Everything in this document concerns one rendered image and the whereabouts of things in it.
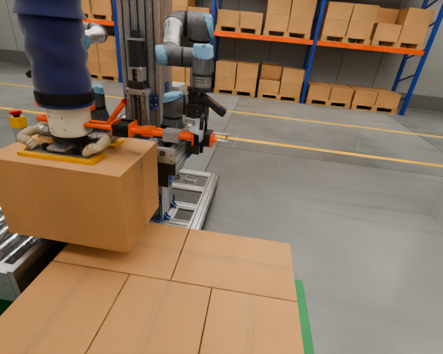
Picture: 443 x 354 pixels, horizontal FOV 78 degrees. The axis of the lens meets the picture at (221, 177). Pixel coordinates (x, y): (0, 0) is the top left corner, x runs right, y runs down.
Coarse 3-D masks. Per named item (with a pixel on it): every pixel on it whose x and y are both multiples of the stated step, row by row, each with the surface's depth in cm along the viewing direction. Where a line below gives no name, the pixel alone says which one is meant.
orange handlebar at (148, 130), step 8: (40, 120) 119; (96, 120) 121; (96, 128) 117; (104, 128) 117; (136, 128) 119; (144, 128) 116; (152, 128) 116; (152, 136) 116; (160, 136) 115; (184, 136) 113; (216, 136) 115
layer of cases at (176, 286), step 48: (144, 240) 152; (192, 240) 155; (240, 240) 158; (48, 288) 120; (96, 288) 122; (144, 288) 124; (192, 288) 126; (240, 288) 129; (288, 288) 131; (0, 336) 101; (48, 336) 102; (96, 336) 103; (144, 336) 105; (192, 336) 106; (240, 336) 108; (288, 336) 110
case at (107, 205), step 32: (0, 160) 112; (32, 160) 113; (128, 160) 119; (0, 192) 120; (32, 192) 117; (64, 192) 114; (96, 192) 112; (128, 192) 116; (32, 224) 126; (64, 224) 123; (96, 224) 120; (128, 224) 120
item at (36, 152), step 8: (48, 144) 117; (24, 152) 114; (32, 152) 115; (40, 152) 115; (48, 152) 115; (56, 152) 115; (64, 152) 116; (72, 152) 116; (80, 152) 117; (56, 160) 114; (64, 160) 113; (72, 160) 113; (80, 160) 112; (88, 160) 112; (96, 160) 115
